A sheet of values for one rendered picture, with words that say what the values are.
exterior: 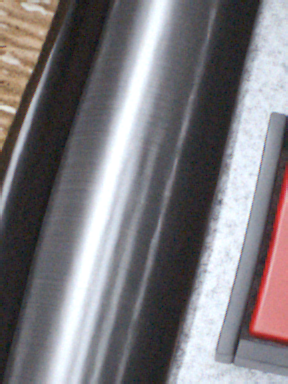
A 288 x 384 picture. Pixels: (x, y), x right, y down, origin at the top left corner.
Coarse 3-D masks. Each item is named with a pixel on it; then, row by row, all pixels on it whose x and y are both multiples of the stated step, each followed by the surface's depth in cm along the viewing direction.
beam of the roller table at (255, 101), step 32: (256, 32) 41; (256, 64) 41; (256, 96) 40; (256, 128) 40; (224, 160) 40; (256, 160) 40; (224, 192) 40; (224, 224) 39; (224, 256) 39; (192, 288) 39; (224, 288) 39; (256, 288) 39; (192, 320) 39; (192, 352) 38
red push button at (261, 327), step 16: (272, 240) 38; (272, 256) 38; (272, 272) 38; (272, 288) 37; (256, 304) 37; (272, 304) 37; (256, 320) 37; (272, 320) 37; (256, 336) 37; (272, 336) 37
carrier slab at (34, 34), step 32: (0, 0) 39; (32, 0) 39; (64, 0) 40; (0, 32) 39; (32, 32) 39; (0, 64) 39; (32, 64) 39; (0, 96) 38; (32, 96) 40; (0, 128) 38; (0, 160) 38
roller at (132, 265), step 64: (128, 0) 41; (192, 0) 41; (128, 64) 40; (192, 64) 41; (128, 128) 40; (192, 128) 41; (64, 192) 40; (128, 192) 39; (64, 256) 39; (128, 256) 39; (64, 320) 38; (128, 320) 39
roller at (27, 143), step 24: (72, 0) 42; (72, 24) 42; (72, 48) 43; (48, 72) 41; (48, 96) 42; (24, 120) 41; (48, 120) 42; (24, 144) 41; (24, 168) 41; (0, 192) 40; (24, 192) 41; (0, 216) 40; (0, 240) 40; (0, 264) 40; (0, 288) 41
